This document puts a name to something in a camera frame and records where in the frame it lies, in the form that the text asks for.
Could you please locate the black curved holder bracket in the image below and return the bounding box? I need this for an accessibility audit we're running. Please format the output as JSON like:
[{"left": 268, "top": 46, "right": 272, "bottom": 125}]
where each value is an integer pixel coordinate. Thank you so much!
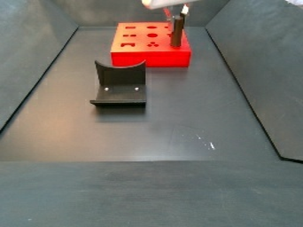
[{"left": 89, "top": 61, "right": 146, "bottom": 106}]

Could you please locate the red shape-sorting block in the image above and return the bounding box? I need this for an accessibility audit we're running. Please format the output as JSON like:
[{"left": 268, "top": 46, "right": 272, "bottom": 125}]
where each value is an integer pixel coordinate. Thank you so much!
[{"left": 109, "top": 22, "right": 192, "bottom": 67}]

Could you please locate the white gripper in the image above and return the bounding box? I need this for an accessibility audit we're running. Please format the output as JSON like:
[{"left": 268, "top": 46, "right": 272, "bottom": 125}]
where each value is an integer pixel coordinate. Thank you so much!
[{"left": 141, "top": 0, "right": 197, "bottom": 17}]

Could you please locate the dark brown hexagonal peg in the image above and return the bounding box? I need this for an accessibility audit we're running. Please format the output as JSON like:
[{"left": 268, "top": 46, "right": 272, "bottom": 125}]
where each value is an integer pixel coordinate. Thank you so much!
[{"left": 170, "top": 15, "right": 184, "bottom": 48}]

